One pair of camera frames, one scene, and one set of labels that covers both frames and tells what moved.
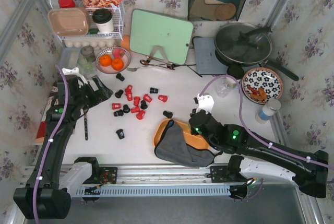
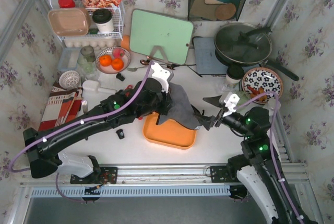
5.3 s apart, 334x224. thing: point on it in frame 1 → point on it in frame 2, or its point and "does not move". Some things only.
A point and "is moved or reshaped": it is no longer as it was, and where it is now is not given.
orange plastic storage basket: x=191 y=139 is moved or reshaped
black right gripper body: x=198 y=120 → x=216 y=120
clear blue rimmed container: x=69 y=57 does not move
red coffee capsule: x=128 y=91 does not move
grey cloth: x=173 y=147 → x=182 y=111
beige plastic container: x=69 y=21 does not move
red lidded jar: x=66 y=1 does not move
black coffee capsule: x=119 y=76 does not move
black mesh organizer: x=221 y=1 does not move
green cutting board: x=148 y=29 does not move
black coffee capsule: x=120 y=133 does not move
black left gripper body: x=94 y=93 → x=165 y=103
